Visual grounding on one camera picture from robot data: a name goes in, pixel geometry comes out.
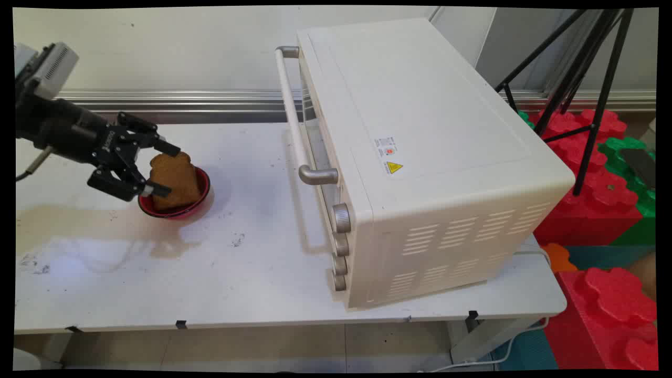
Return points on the dark flat phone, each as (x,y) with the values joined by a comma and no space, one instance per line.
(639,165)

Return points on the brown toast slice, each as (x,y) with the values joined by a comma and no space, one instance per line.
(176,178)

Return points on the white toaster oven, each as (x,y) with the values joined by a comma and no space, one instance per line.
(430,131)

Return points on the black tripod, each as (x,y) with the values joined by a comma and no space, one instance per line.
(604,84)

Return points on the black tape piece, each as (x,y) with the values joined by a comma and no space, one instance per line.
(473,315)
(181,324)

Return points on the small green foam piece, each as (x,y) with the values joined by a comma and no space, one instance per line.
(524,118)

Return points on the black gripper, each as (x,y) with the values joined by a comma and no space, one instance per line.
(63,128)

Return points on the orange foam piece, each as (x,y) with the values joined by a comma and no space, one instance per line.
(559,257)

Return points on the white table leg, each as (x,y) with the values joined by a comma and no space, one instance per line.
(488,336)

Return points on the yellow warning sticker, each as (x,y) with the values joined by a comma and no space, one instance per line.
(394,168)

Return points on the red bowl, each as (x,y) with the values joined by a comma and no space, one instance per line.
(202,191)

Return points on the white oven label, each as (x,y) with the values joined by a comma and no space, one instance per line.
(386,147)

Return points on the large silver oven knob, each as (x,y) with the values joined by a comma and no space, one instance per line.
(342,218)

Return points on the green foam block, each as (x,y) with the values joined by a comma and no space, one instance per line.
(643,210)

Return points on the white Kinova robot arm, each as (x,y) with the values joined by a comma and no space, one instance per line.
(50,65)

